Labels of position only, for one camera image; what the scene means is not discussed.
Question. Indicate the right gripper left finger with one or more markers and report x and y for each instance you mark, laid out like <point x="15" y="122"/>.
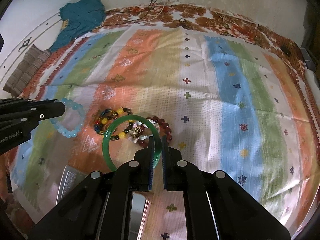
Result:
<point x="137" y="174"/>

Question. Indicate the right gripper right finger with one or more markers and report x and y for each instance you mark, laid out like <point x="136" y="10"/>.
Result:
<point x="178" y="174"/>

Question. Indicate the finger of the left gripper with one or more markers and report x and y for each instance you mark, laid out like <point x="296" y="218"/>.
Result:
<point x="29" y="110"/>

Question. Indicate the green jade bangle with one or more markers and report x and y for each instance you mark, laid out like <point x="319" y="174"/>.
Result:
<point x="107" y="138"/>

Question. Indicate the metal jewelry tin box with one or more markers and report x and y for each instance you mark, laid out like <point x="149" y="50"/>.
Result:
<point x="71" y="177"/>

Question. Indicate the striped brown pillow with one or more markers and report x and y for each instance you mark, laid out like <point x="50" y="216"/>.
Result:
<point x="25" y="71"/>

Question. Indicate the striped colourful cloth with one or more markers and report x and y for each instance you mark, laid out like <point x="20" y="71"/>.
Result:
<point x="160" y="99"/>

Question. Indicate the teal shirt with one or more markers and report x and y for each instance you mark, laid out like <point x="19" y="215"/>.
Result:
<point x="77" y="19"/>

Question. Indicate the black scissors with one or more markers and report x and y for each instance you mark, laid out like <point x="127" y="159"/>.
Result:
<point x="184" y="23"/>

